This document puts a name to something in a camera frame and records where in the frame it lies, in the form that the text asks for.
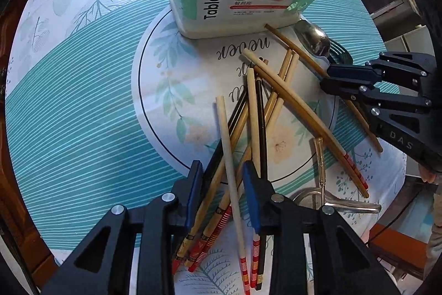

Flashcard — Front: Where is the steel spoon near holder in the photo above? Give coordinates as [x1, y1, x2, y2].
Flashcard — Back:
[294, 19, 330, 57]

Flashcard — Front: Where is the teal patterned tablecloth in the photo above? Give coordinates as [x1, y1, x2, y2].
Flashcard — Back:
[5, 0, 406, 294]

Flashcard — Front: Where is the pale chopstick red band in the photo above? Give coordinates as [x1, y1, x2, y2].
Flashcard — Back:
[246, 68, 260, 288]

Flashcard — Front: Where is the pale chopstick red tip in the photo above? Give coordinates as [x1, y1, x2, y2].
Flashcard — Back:
[216, 95, 250, 294]

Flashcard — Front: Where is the wooden handled utensil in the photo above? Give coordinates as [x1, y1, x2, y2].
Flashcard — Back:
[264, 23, 383, 153]

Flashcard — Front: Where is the gold handled small spoon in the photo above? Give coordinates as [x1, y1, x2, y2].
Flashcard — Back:
[314, 137, 326, 206]

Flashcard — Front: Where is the tan chopstick red pattern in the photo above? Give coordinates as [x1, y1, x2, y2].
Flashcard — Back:
[172, 63, 287, 274]

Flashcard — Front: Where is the steel ladle spoon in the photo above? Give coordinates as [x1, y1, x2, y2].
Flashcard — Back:
[290, 187, 382, 214]

